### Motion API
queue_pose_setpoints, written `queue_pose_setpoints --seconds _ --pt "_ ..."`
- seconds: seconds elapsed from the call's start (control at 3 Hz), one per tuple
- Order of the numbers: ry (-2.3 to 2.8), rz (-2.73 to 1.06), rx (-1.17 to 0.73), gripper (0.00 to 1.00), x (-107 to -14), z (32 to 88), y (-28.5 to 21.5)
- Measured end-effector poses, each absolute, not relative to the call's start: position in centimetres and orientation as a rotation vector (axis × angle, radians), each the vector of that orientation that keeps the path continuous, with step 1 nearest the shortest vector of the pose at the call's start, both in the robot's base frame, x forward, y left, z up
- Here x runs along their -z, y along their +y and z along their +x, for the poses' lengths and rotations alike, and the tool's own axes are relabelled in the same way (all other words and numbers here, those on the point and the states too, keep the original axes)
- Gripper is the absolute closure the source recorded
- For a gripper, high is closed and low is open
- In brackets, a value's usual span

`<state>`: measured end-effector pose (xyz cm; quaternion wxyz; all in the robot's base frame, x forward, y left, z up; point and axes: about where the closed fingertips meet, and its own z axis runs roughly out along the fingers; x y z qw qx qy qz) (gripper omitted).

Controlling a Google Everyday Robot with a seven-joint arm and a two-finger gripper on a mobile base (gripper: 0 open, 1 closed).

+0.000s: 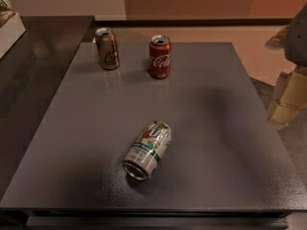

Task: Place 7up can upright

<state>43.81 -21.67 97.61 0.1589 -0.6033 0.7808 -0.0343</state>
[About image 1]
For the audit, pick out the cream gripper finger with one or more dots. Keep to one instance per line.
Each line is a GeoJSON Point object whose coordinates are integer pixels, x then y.
{"type": "Point", "coordinates": [289, 96]}

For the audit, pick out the white green 7up can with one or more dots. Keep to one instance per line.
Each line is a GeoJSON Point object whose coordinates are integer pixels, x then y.
{"type": "Point", "coordinates": [147, 151]}

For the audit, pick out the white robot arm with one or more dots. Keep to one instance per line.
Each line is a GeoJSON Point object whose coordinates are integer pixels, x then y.
{"type": "Point", "coordinates": [294, 40]}

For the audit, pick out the red Coca-Cola can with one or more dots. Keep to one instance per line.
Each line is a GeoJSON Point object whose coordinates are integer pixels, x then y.
{"type": "Point", "coordinates": [160, 56]}

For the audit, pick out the gold brown soda can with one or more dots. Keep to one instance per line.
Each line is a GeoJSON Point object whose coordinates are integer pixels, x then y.
{"type": "Point", "coordinates": [107, 48]}

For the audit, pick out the dark side counter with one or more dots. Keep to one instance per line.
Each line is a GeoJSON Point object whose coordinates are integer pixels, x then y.
{"type": "Point", "coordinates": [30, 74]}

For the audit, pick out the white box on counter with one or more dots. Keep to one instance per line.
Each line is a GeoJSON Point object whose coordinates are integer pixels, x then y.
{"type": "Point", "coordinates": [11, 26]}

